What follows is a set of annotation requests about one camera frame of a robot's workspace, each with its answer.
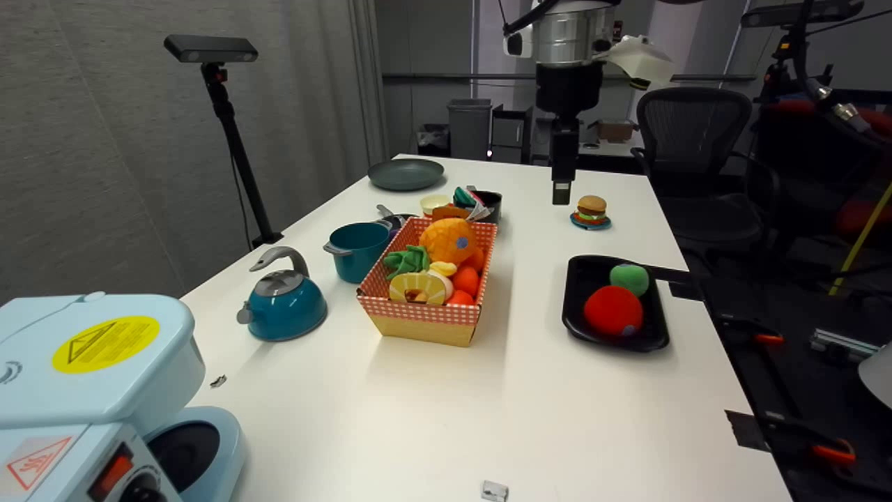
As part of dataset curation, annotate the black stereo camera bar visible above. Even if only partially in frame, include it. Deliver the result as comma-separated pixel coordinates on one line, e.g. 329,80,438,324
161,32,261,66

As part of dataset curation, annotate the black camera on tripod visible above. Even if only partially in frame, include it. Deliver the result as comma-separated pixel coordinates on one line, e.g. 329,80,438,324
739,0,867,31

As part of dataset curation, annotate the red plush ball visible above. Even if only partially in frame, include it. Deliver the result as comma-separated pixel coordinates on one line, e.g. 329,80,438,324
579,281,648,339

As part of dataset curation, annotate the black cooking pot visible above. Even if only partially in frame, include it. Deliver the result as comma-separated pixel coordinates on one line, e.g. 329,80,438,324
464,186,508,226

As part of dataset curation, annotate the pale yellow bowl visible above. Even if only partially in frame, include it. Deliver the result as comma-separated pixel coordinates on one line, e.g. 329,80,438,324
418,189,456,221

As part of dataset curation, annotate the dark grey plate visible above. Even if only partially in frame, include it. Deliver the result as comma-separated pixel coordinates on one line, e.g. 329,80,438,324
365,157,449,196

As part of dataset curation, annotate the green plush pear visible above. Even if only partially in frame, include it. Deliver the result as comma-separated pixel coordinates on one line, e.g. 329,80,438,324
608,258,655,297

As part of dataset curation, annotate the toy burger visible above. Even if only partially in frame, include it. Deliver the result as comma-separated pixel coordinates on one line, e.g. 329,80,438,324
569,193,613,233

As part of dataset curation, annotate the yellow rod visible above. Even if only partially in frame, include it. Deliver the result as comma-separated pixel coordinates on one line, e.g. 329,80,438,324
828,178,892,302

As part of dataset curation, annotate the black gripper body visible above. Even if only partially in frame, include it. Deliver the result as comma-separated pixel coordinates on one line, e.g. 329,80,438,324
535,60,604,145

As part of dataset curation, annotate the black tape strip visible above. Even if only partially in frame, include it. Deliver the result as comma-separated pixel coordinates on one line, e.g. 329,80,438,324
725,406,774,454

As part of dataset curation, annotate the teal toy pot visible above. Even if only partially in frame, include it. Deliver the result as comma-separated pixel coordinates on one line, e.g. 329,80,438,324
321,218,397,288

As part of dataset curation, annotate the orange toy dish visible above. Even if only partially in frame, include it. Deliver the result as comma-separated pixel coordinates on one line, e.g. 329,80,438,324
423,204,477,226

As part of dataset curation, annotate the light blue toy oven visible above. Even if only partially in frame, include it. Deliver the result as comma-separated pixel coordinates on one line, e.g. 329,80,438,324
0,289,254,502

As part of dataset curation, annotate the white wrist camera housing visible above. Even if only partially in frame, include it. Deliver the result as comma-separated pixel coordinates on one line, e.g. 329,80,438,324
600,32,676,92

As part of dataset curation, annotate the black mesh office chair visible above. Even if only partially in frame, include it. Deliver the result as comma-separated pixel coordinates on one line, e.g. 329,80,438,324
632,84,774,257

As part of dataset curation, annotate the red checkered cardboard box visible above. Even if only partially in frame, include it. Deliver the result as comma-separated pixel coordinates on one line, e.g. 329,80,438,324
353,215,501,350

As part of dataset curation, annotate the red black chair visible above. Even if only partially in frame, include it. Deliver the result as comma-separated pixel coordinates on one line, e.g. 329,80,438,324
754,90,892,244

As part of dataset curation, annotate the black camera stand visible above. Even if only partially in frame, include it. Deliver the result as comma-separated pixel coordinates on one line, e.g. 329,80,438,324
198,60,283,251

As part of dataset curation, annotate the black plastic tray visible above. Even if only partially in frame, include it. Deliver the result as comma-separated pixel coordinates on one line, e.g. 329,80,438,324
559,251,673,355

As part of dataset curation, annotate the watermelon slice plush toy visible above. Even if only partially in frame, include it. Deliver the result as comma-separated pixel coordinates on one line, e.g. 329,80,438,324
449,184,482,211

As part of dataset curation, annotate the white round object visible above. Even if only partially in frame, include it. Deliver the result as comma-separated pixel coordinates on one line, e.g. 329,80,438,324
856,336,892,413

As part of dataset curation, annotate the teal toy kettle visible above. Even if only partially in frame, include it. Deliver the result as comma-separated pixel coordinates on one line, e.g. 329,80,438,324
233,243,331,345

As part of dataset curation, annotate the black clamp orange handle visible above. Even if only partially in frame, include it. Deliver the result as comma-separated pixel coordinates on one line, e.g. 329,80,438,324
764,416,864,473
714,314,788,355

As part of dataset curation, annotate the yellow lemon slice toy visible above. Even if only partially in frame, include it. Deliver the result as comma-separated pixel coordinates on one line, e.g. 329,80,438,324
385,268,456,310

